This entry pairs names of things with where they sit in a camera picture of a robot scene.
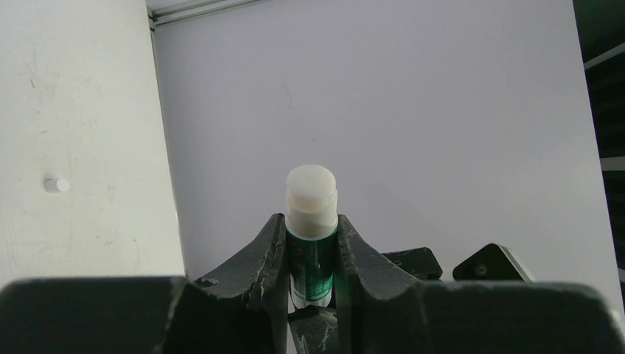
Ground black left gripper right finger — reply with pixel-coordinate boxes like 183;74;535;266
335;215;624;353

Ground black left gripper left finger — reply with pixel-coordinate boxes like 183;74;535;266
1;214;288;353

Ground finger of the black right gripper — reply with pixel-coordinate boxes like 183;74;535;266
452;243;536;282
383;247;443;280

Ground green white glue stick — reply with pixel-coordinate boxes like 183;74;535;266
284;164;338;309

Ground white glue stick cap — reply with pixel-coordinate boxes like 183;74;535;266
43;178;70;193

